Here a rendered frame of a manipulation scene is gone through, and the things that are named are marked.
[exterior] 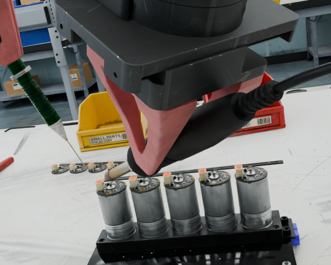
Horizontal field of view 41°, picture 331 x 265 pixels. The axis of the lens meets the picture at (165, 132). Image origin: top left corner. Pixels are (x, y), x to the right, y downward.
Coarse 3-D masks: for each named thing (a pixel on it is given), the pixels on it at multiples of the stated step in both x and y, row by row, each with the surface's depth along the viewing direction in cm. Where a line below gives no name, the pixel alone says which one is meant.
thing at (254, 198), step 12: (264, 180) 33; (240, 192) 34; (252, 192) 33; (264, 192) 34; (240, 204) 34; (252, 204) 34; (264, 204) 34; (240, 216) 35; (252, 216) 34; (264, 216) 34; (252, 228) 34
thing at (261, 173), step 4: (244, 168) 35; (248, 168) 35; (256, 168) 35; (260, 168) 35; (244, 172) 34; (256, 172) 34; (260, 172) 34; (264, 172) 34; (244, 176) 34; (248, 176) 34; (252, 176) 34; (256, 176) 33; (260, 176) 33; (264, 176) 33; (240, 180) 33; (244, 180) 33; (248, 180) 33; (252, 180) 33; (256, 180) 33
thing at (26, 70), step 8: (0, 40) 30; (16, 64) 31; (16, 72) 31; (24, 72) 31; (16, 80) 32; (24, 80) 31; (32, 80) 32; (24, 88) 32; (32, 88) 32; (32, 96) 32; (40, 96) 32; (40, 104) 32; (48, 104) 32; (40, 112) 32; (48, 112) 32; (56, 112) 33; (48, 120) 32; (56, 120) 33
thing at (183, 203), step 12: (180, 180) 35; (168, 192) 35; (180, 192) 34; (192, 192) 35; (168, 204) 35; (180, 204) 34; (192, 204) 35; (180, 216) 35; (192, 216) 35; (180, 228) 35; (192, 228) 35
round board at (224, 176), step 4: (208, 172) 35; (212, 172) 36; (216, 172) 35; (220, 172) 35; (224, 172) 35; (228, 172) 35; (208, 176) 35; (220, 176) 35; (224, 176) 34; (228, 176) 34; (204, 180) 34; (208, 180) 34; (212, 180) 34; (216, 180) 34; (220, 180) 34; (224, 180) 34; (228, 180) 34; (204, 184) 34; (208, 184) 34; (212, 184) 34; (216, 184) 33; (220, 184) 34
